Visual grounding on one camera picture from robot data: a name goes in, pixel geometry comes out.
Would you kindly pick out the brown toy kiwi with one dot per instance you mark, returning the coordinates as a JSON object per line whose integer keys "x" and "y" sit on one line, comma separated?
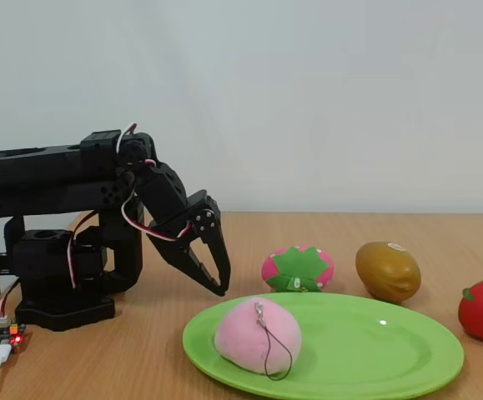
{"x": 387, "y": 271}

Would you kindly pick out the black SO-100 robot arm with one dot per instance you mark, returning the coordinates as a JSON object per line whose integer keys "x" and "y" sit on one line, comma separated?
{"x": 57, "y": 166}

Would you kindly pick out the green oval plate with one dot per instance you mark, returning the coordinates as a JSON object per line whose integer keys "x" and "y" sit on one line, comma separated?
{"x": 349, "y": 354}

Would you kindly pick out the pink plush strawberry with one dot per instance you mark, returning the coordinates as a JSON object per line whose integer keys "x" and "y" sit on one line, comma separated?
{"x": 299, "y": 266}

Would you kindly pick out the pink plush peach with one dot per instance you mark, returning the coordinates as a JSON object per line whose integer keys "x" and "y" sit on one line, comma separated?
{"x": 245, "y": 337}

